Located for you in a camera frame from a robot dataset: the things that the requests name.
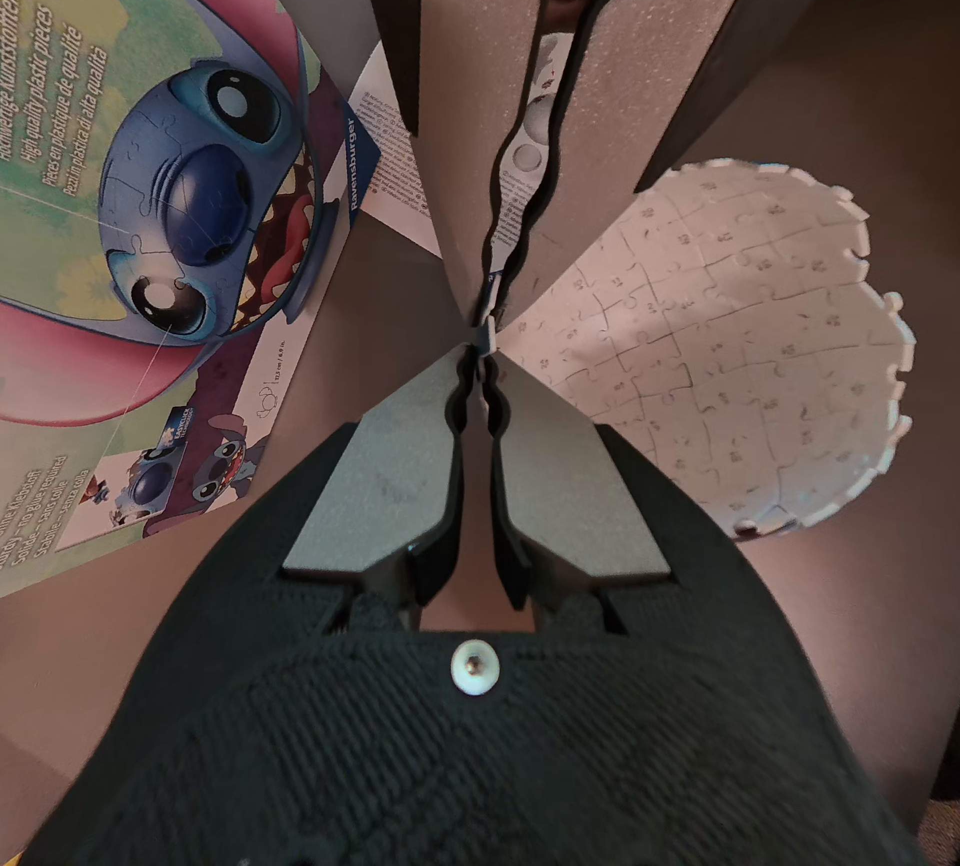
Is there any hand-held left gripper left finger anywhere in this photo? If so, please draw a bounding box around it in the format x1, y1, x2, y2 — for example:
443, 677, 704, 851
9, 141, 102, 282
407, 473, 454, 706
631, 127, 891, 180
281, 344, 475, 609

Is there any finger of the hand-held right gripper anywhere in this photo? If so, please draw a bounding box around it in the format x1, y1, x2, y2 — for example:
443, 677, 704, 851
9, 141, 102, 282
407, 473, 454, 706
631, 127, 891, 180
420, 0, 545, 325
486, 0, 749, 330

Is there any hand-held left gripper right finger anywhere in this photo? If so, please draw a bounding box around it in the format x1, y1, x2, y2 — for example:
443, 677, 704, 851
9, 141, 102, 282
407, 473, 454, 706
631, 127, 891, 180
482, 347, 672, 612

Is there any partly built blue puzzle ball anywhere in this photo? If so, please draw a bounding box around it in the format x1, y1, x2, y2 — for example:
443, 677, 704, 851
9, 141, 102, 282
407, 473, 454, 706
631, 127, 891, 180
496, 157, 918, 544

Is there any printed cardboard puzzle box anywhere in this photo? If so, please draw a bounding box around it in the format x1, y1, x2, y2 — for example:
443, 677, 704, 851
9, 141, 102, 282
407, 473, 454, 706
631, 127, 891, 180
0, 0, 384, 598

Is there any white instruction leaflet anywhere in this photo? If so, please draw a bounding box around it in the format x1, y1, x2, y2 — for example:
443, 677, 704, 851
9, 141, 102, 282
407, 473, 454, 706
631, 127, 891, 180
358, 29, 579, 282

